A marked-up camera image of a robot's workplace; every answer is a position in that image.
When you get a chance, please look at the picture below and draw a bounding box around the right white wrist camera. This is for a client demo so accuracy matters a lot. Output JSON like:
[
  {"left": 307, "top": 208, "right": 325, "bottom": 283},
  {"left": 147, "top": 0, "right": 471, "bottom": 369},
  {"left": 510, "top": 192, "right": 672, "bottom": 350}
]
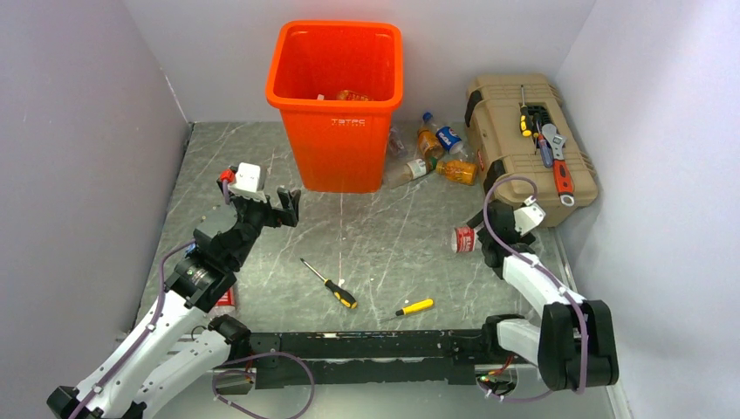
[{"left": 513, "top": 196, "right": 546, "bottom": 237}]

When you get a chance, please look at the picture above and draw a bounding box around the black base frame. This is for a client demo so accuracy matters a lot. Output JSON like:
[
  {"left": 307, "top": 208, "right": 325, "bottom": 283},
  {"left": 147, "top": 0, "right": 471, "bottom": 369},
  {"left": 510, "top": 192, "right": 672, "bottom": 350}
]
[{"left": 206, "top": 315, "right": 516, "bottom": 389}]

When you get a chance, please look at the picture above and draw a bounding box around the white label clear bottle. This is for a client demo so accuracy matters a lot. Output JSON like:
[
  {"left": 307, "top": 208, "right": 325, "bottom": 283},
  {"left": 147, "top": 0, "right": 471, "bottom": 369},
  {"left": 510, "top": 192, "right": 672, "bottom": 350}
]
[{"left": 384, "top": 158, "right": 435, "bottom": 189}]

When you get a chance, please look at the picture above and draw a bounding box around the black yellow screwdriver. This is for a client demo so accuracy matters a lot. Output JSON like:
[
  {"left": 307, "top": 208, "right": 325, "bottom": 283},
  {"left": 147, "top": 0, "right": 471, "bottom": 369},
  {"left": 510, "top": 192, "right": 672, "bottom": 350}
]
[{"left": 300, "top": 258, "right": 358, "bottom": 309}]

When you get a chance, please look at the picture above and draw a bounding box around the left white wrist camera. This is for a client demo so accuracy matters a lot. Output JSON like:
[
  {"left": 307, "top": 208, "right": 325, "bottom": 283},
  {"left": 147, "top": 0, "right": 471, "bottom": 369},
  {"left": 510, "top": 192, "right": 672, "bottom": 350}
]
[{"left": 217, "top": 162, "right": 267, "bottom": 203}]

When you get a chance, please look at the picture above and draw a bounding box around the crushed clear bottle behind bin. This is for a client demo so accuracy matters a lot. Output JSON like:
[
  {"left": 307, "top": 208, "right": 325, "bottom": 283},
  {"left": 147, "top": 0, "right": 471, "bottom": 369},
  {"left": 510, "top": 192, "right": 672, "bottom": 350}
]
[{"left": 387, "top": 126, "right": 408, "bottom": 158}]

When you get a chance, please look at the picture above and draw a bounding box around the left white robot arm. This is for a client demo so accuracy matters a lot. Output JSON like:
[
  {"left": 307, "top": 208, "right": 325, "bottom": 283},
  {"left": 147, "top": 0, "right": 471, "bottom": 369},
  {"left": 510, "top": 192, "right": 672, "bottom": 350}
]
[{"left": 47, "top": 188, "right": 301, "bottom": 418}]

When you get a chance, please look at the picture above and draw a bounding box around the blue red screwdriver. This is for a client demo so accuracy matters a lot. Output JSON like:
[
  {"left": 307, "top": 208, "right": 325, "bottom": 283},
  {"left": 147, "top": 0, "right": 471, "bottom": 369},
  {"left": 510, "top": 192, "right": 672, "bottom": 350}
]
[{"left": 532, "top": 113, "right": 553, "bottom": 168}]

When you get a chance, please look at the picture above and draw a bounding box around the small orange juice bottle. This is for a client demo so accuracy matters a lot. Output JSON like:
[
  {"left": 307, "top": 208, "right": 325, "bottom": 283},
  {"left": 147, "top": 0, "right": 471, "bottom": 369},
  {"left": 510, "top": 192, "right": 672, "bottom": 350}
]
[{"left": 428, "top": 157, "right": 477, "bottom": 186}]

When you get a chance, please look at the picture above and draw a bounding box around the Pepsi bottle near toolbox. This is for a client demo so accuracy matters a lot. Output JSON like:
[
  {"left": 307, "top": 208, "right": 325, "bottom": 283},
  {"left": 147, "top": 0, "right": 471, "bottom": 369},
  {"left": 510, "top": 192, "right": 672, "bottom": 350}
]
[{"left": 435, "top": 126, "right": 468, "bottom": 156}]

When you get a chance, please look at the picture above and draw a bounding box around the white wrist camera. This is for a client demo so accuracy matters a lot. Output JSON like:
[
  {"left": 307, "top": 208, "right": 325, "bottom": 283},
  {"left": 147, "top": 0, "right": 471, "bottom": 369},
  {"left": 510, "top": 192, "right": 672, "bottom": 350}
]
[
  {"left": 513, "top": 196, "right": 546, "bottom": 237},
  {"left": 217, "top": 162, "right": 267, "bottom": 203}
]

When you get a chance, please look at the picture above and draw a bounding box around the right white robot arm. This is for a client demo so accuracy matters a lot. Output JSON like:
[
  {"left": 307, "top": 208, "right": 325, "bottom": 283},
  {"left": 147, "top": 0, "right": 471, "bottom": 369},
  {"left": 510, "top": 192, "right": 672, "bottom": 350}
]
[{"left": 467, "top": 202, "right": 620, "bottom": 391}]

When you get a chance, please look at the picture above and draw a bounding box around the small yellow screwdriver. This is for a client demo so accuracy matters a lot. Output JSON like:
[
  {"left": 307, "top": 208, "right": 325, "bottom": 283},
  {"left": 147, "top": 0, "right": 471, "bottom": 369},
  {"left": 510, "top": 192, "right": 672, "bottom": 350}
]
[{"left": 383, "top": 299, "right": 435, "bottom": 321}]

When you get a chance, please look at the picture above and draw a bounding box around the purple cable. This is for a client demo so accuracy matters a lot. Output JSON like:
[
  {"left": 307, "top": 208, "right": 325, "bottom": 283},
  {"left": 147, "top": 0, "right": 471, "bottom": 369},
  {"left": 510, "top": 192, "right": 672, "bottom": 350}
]
[
  {"left": 211, "top": 351, "right": 316, "bottom": 419},
  {"left": 483, "top": 175, "right": 591, "bottom": 404}
]

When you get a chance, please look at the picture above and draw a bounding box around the orange bottle blue cap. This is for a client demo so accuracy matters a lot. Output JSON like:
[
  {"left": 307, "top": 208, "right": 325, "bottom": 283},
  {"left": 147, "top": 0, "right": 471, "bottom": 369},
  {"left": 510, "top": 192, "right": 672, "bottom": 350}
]
[{"left": 417, "top": 112, "right": 445, "bottom": 161}]

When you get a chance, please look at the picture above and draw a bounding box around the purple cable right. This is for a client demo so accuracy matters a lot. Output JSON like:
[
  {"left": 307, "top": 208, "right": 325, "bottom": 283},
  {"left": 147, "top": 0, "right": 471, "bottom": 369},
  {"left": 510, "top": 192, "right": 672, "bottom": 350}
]
[{"left": 483, "top": 175, "right": 591, "bottom": 404}]

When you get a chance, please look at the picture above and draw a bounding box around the orange adjustable wrench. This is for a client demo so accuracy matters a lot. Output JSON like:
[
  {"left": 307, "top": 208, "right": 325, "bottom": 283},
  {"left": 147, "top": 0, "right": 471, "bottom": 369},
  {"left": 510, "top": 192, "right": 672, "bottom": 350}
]
[{"left": 541, "top": 123, "right": 575, "bottom": 207}]

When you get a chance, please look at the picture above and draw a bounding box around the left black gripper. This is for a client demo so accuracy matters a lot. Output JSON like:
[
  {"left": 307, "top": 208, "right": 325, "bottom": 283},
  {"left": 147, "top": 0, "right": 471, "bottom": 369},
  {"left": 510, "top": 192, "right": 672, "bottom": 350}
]
[{"left": 218, "top": 179, "right": 299, "bottom": 268}]

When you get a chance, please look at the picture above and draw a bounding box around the red label water bottle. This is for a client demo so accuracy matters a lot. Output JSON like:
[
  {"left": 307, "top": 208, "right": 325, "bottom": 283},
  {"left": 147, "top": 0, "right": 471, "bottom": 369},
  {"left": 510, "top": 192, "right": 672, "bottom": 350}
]
[{"left": 210, "top": 286, "right": 236, "bottom": 317}]

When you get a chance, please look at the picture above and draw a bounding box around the tan plastic toolbox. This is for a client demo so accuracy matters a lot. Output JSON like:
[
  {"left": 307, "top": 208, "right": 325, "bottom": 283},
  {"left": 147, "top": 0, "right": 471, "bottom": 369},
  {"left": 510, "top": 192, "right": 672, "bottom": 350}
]
[{"left": 464, "top": 73, "right": 599, "bottom": 227}]

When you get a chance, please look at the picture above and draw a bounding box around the yellow screwdriver on toolbox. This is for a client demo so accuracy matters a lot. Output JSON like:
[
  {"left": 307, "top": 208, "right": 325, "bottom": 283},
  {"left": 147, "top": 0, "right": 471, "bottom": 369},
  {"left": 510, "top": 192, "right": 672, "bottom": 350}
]
[{"left": 519, "top": 85, "right": 532, "bottom": 137}]

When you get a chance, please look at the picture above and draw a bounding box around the orange plastic bin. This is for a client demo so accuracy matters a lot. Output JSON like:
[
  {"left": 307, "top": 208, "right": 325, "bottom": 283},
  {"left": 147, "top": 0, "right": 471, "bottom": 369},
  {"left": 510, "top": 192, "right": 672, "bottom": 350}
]
[{"left": 265, "top": 20, "right": 404, "bottom": 194}]

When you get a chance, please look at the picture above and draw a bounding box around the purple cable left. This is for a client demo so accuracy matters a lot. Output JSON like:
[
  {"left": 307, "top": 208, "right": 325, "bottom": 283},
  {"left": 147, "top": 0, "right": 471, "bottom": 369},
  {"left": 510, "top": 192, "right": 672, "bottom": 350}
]
[{"left": 211, "top": 351, "right": 316, "bottom": 419}]

